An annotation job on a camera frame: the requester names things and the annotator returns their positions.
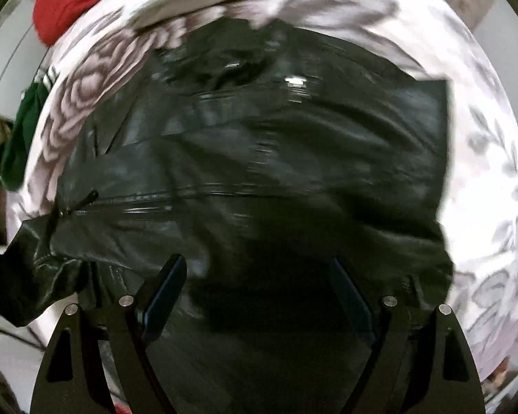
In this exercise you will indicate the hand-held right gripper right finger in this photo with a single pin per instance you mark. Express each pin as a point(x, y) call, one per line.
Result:
point(349, 297)

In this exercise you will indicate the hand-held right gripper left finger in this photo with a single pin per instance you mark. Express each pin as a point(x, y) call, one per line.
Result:
point(166, 299)

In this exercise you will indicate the black leather jacket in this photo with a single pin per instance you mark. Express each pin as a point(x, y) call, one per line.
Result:
point(259, 159)

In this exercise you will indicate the floral printed bed sheet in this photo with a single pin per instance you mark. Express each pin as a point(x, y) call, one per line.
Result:
point(479, 159)

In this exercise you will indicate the green garment with white stripes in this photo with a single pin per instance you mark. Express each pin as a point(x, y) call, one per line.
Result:
point(21, 138)

